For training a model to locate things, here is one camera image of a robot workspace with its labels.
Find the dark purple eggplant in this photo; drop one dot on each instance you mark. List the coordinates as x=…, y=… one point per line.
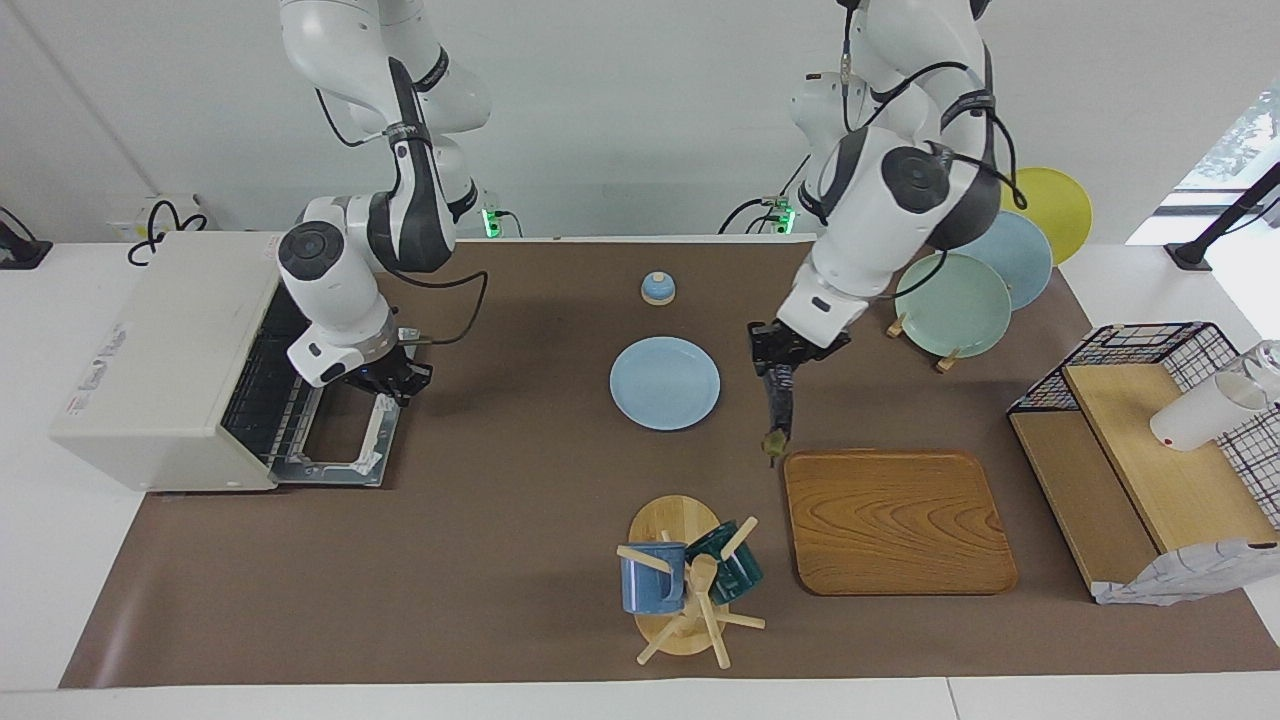
x=778, y=410

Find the white patterned cloth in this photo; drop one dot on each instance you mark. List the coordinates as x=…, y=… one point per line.
x=1190, y=575

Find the blue mug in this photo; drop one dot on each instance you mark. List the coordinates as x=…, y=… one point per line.
x=648, y=585

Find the dark green mug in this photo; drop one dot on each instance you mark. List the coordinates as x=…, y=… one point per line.
x=740, y=575

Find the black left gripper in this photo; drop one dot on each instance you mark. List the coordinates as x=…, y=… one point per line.
x=785, y=345

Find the wooden shelf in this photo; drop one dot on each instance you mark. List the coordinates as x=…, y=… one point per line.
x=1180, y=490

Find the beige toaster oven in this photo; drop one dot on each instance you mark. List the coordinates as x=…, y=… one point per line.
x=150, y=350

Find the yellow plate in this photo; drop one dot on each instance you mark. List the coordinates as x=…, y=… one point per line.
x=1055, y=205

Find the wooden tray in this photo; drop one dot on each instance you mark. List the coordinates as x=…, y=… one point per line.
x=890, y=520

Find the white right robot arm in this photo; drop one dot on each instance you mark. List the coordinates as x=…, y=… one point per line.
x=330, y=270

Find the pale green plate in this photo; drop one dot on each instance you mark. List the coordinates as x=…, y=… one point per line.
x=950, y=310

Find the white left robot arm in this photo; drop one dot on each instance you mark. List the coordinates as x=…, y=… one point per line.
x=880, y=200

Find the large light blue plate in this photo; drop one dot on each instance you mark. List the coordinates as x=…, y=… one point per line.
x=1020, y=255

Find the wooden mug tree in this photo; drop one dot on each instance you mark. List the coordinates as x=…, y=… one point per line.
x=670, y=520

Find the wooden plate rack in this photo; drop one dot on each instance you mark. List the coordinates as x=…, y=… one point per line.
x=947, y=362

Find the black stand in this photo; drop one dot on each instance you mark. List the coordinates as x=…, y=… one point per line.
x=1195, y=252

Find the clear glass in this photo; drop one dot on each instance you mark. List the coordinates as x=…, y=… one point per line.
x=1268, y=360

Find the white cup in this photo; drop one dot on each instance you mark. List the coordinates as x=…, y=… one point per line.
x=1200, y=415

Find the black clamp mount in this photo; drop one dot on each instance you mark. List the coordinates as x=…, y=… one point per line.
x=20, y=250

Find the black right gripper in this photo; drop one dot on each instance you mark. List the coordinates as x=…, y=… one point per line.
x=390, y=378

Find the brown table mat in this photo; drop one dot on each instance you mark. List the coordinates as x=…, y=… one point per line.
x=480, y=560

